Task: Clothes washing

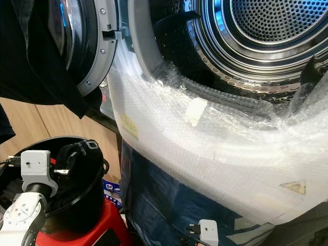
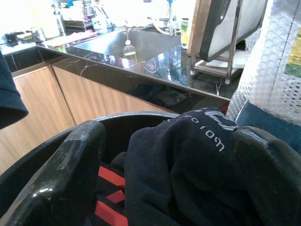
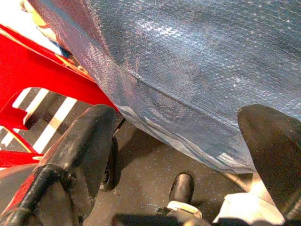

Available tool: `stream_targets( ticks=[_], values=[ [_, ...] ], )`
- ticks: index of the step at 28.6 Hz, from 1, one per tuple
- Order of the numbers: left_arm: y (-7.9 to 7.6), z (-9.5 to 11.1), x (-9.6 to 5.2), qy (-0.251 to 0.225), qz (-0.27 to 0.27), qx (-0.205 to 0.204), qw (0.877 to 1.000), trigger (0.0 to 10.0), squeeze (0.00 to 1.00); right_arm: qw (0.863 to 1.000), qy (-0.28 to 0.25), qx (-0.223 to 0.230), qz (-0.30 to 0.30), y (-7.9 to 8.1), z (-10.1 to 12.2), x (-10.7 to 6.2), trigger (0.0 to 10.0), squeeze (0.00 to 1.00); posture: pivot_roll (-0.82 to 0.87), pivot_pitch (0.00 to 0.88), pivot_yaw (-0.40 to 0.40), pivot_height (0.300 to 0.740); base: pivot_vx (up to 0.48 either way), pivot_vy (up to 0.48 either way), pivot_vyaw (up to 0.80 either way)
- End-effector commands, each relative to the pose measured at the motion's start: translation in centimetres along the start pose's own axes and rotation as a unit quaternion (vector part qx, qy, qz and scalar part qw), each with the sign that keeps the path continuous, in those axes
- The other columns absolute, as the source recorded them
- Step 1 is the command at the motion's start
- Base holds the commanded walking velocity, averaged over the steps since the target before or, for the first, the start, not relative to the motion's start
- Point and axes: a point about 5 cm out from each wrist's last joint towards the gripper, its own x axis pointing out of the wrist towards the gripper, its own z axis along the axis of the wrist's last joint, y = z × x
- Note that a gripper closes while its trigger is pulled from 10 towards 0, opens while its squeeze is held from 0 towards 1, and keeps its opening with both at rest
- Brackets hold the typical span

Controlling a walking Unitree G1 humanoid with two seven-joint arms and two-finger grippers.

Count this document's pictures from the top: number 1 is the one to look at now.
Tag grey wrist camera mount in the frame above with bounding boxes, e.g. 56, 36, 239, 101
20, 150, 55, 198
199, 219, 219, 246

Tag small black garment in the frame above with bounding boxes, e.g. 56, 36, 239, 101
300, 54, 328, 89

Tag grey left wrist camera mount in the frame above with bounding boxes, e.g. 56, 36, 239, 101
20, 150, 55, 198

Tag grey clothes pile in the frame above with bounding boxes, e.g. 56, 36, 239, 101
3, 178, 27, 207

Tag clear bubble wrap sheet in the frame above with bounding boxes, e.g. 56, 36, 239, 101
108, 56, 328, 231

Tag light wooden cabinet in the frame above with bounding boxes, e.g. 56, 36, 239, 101
0, 96, 108, 160

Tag red plastic stool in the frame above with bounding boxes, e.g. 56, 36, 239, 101
36, 197, 129, 246

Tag large black hanging garment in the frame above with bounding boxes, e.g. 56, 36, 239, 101
0, 0, 103, 145

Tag white tape piece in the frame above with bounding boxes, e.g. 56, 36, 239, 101
184, 97, 208, 127

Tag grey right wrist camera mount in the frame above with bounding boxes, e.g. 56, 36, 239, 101
199, 219, 219, 246

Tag front-loading washing machine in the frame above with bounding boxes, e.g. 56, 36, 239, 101
100, 0, 328, 246

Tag blue printed packet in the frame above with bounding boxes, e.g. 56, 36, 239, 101
102, 179, 124, 208

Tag grey round washer door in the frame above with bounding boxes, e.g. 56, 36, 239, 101
56, 0, 126, 98

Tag yellow triangular warning sticker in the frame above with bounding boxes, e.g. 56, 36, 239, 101
279, 180, 307, 195

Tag black round laundry basket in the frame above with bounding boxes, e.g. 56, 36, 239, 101
0, 136, 108, 234

